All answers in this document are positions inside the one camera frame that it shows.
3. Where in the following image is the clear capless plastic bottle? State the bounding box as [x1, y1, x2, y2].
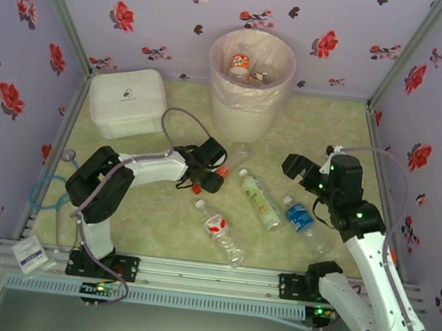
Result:
[235, 142, 256, 167]

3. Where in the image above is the clear bottle with red label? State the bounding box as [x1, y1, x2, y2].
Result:
[187, 197, 252, 270]

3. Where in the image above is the pale green drink bottle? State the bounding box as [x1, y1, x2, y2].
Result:
[231, 168, 288, 233]

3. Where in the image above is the clear bottle with blue label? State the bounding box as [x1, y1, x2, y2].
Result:
[276, 194, 337, 259]

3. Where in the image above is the clear crushed plastic bottle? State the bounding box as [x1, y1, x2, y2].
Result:
[249, 69, 270, 87]

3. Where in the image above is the small bottle red white label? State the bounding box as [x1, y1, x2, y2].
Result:
[229, 52, 252, 79]

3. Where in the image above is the white ribbed waste bin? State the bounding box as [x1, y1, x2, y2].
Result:
[204, 83, 286, 148]

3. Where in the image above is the pink plastic bin liner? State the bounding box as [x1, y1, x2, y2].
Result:
[203, 25, 301, 118]

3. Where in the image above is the white lidded plastic box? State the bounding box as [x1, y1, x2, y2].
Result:
[82, 61, 173, 146]

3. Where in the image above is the circuit board with green light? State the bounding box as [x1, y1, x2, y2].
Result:
[303, 303, 340, 331]
[79, 279, 119, 303]

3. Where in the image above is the stethoscope with blue tube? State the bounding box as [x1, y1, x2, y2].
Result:
[28, 144, 86, 217]

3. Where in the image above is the white packet with blue print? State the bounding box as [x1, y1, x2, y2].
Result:
[8, 232, 60, 279]

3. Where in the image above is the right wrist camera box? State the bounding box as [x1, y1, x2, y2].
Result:
[319, 143, 348, 176]

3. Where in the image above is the aluminium side rail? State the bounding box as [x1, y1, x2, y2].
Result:
[14, 65, 94, 248]
[347, 104, 428, 282]

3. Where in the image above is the grey cable of right arm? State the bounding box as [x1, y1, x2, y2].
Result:
[317, 142, 442, 331]

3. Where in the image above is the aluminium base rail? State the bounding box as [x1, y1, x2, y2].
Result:
[0, 236, 428, 321]

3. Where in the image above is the white slotted cable duct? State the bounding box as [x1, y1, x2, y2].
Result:
[3, 270, 306, 325]

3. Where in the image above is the aluminium frame post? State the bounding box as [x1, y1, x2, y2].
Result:
[13, 0, 103, 78]
[367, 0, 442, 121]

